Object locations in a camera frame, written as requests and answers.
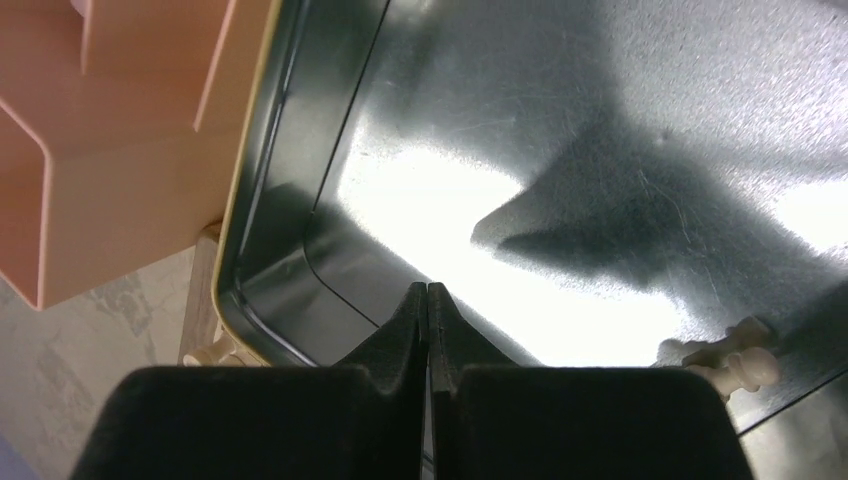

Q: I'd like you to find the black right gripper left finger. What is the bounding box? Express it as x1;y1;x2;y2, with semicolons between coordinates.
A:
72;283;427;479

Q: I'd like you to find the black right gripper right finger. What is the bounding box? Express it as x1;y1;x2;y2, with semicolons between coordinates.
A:
427;283;752;479

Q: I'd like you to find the light chess piece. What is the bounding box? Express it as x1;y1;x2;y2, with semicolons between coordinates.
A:
181;334;264;367
693;347;781;402

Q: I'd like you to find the wooden chess board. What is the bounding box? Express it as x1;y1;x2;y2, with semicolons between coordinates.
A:
177;223;221;365

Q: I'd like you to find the light chess piece in tray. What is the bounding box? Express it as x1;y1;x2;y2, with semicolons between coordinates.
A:
693;347;781;402

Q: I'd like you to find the yellow rimmed metal tray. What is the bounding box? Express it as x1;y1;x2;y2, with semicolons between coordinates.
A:
210;0;848;480

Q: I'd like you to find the orange plastic file organizer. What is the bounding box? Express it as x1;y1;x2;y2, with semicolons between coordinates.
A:
1;1;282;310

